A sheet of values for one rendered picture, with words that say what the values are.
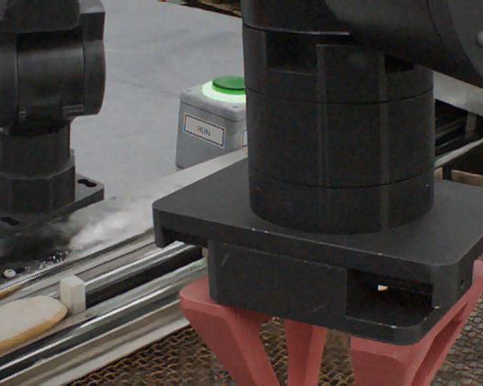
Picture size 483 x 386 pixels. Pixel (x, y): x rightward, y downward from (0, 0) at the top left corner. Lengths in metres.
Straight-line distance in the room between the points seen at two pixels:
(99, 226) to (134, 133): 0.29
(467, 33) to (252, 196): 0.12
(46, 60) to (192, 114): 0.21
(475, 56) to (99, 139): 0.80
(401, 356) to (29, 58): 0.51
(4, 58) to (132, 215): 0.16
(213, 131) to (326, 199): 0.60
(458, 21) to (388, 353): 0.11
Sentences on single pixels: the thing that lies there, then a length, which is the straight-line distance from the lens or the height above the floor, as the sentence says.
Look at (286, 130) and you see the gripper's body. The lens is 0.26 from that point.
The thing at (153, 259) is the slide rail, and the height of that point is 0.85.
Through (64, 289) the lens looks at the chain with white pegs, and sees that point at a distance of 0.62.
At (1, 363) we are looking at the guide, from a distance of 0.56.
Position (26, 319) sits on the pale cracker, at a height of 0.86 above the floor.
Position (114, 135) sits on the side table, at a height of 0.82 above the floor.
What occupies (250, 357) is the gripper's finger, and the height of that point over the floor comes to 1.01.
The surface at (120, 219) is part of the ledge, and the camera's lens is 0.72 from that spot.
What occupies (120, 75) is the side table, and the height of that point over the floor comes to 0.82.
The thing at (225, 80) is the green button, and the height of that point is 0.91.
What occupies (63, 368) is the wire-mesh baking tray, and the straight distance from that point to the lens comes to 0.50.
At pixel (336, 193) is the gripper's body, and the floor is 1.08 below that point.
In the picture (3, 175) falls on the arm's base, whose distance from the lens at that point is 0.78.
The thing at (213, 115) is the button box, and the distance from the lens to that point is 0.86.
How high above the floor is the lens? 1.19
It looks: 25 degrees down
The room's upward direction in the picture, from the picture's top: 5 degrees clockwise
